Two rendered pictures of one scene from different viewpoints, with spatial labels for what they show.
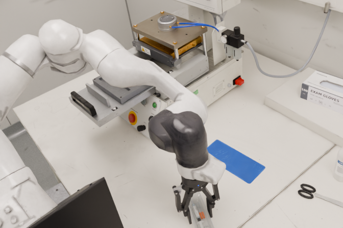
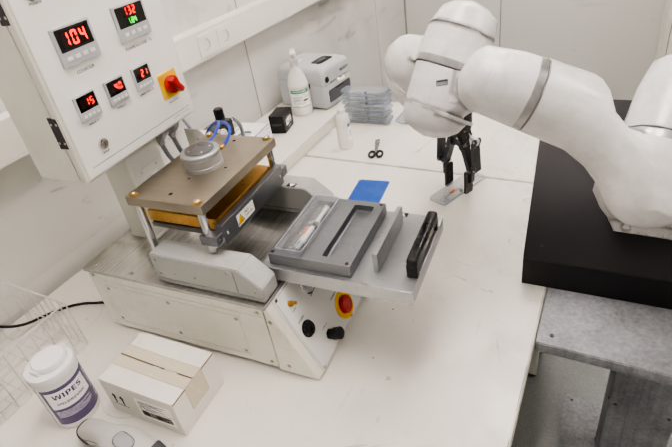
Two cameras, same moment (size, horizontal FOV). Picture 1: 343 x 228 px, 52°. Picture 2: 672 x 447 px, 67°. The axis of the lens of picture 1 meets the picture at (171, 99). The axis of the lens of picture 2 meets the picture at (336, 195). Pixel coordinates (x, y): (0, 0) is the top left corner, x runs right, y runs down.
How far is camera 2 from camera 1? 1.76 m
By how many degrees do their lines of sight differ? 88
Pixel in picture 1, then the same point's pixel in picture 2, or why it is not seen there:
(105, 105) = (401, 229)
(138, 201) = (480, 240)
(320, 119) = (279, 155)
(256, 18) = (66, 203)
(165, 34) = (235, 157)
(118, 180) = (469, 273)
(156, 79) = not seen: hidden behind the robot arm
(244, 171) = (374, 188)
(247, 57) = not seen: hidden behind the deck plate
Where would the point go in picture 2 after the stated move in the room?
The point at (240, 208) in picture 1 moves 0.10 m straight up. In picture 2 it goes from (423, 177) to (422, 148)
